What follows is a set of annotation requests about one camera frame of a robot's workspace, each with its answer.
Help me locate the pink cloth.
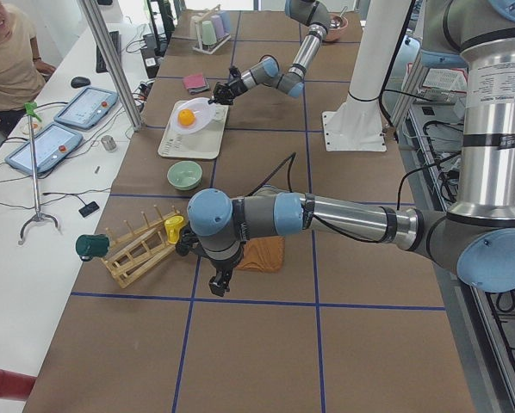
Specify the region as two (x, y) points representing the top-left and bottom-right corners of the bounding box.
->
(183, 73), (209, 90)

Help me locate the yellow mug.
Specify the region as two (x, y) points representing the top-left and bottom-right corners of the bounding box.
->
(164, 215), (185, 244)

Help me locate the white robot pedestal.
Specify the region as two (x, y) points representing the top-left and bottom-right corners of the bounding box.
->
(322, 0), (413, 151)

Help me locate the red cylinder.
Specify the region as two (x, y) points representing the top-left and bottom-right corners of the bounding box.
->
(0, 369), (36, 401)

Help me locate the person in beige shirt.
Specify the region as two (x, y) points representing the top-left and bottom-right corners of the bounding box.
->
(0, 1), (55, 136)

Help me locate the metal stand with green clip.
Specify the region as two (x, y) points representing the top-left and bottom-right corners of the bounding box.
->
(18, 102), (60, 246)

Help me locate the metal scoop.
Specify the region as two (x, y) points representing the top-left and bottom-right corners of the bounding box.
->
(330, 6), (348, 29)

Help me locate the beige cup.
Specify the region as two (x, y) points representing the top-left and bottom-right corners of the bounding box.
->
(189, 15), (202, 40)

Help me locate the purple cup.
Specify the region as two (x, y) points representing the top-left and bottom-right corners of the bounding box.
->
(210, 14), (225, 40)

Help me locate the green bowl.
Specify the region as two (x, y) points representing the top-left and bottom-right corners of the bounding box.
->
(166, 160), (202, 191)

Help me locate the white cup rack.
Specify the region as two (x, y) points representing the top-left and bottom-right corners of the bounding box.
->
(189, 4), (233, 55)

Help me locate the black computer mouse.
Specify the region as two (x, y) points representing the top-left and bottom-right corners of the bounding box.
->
(70, 76), (91, 89)

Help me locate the blue cup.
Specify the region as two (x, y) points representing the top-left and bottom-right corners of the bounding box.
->
(218, 10), (232, 34)

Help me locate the teach pendant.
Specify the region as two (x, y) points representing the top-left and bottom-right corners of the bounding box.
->
(54, 86), (118, 130)
(5, 123), (83, 175)

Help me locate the white round plate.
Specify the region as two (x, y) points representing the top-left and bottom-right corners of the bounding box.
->
(170, 97), (216, 134)

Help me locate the wooden dish rack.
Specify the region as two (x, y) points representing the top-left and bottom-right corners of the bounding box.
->
(101, 206), (183, 288)

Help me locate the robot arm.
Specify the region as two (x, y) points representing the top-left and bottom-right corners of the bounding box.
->
(208, 1), (331, 106)
(177, 1), (515, 296)

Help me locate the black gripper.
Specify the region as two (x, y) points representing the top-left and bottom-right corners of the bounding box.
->
(208, 77), (247, 106)
(208, 256), (240, 297)

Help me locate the wooden cutting board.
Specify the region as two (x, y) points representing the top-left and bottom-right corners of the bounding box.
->
(236, 236), (285, 273)

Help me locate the small metal cylinder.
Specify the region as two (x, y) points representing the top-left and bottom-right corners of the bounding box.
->
(101, 135), (117, 152)

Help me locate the lower teach pendant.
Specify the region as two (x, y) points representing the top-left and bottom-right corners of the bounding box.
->
(5, 123), (83, 175)

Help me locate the aluminium frame post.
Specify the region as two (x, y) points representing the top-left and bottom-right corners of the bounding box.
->
(78, 0), (142, 132)

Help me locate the green cup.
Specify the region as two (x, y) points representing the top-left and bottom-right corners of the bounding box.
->
(202, 20), (217, 48)

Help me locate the upper teach pendant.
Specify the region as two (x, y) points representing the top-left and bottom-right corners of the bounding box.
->
(54, 86), (118, 130)

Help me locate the dark green mug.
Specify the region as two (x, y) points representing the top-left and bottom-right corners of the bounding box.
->
(75, 234), (110, 262)

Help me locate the orange fruit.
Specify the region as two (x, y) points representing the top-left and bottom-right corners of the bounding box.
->
(177, 108), (196, 127)

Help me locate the cream bear tray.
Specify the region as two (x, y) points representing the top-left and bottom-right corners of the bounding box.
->
(158, 100), (229, 160)

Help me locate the black keyboard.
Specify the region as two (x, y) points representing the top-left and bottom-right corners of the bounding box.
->
(95, 29), (123, 73)

